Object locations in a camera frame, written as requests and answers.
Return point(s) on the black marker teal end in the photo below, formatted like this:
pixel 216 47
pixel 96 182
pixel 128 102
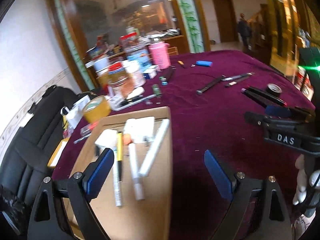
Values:
pixel 167 75

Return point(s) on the red screwdriver in packet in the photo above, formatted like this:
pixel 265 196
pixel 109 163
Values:
pixel 88 128

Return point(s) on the yellow black pen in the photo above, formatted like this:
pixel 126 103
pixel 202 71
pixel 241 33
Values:
pixel 119 154

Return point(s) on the orange small ball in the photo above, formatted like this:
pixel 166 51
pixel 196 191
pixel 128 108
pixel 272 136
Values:
pixel 127 139

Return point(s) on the black office chair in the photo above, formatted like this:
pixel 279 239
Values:
pixel 25 162

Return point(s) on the black marker pink cap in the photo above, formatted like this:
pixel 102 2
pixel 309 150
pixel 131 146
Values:
pixel 254 97

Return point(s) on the maroon velvet tablecloth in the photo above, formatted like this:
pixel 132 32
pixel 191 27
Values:
pixel 215 121

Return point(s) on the yellow foil flat box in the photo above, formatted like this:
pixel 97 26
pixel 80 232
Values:
pixel 57 153

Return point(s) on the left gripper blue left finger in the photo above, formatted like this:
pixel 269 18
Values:
pixel 96 173

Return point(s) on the blue battery pack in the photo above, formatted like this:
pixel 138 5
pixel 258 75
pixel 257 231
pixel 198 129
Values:
pixel 204 63

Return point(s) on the white gloved right hand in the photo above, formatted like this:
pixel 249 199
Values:
pixel 303 181

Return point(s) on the black marker white ends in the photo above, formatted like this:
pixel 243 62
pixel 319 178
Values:
pixel 210 85

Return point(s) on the white soft pouch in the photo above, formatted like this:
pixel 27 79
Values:
pixel 140 129

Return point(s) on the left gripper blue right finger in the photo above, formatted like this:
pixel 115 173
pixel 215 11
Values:
pixel 222 176

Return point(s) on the small orange black tool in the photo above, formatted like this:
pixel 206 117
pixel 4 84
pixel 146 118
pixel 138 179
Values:
pixel 181 64

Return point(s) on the pink woven basket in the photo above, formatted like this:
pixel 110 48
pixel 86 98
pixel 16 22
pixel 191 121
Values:
pixel 160 55

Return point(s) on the red lidded plastic jar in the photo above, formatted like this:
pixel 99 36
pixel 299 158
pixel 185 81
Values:
pixel 129 40

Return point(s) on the shallow cardboard tray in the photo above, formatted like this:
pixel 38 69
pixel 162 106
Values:
pixel 135 219

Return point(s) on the person in dark coat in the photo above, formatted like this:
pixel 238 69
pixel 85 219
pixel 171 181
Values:
pixel 244 30

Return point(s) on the silver white pen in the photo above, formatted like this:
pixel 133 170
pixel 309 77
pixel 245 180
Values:
pixel 116 183

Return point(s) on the clear black gel pen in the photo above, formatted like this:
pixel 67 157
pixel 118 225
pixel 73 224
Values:
pixel 237 76

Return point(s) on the brown packing tape roll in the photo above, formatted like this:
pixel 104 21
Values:
pixel 96 109

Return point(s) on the long white bar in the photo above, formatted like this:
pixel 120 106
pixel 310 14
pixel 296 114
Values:
pixel 154 148

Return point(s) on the white paper bag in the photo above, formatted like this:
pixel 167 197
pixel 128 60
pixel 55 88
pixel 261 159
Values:
pixel 74 115

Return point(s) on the thin black labelled pen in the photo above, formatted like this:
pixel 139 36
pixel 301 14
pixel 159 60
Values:
pixel 236 81

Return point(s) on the white square charger box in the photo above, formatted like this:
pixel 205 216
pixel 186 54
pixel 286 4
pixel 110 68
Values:
pixel 107 139

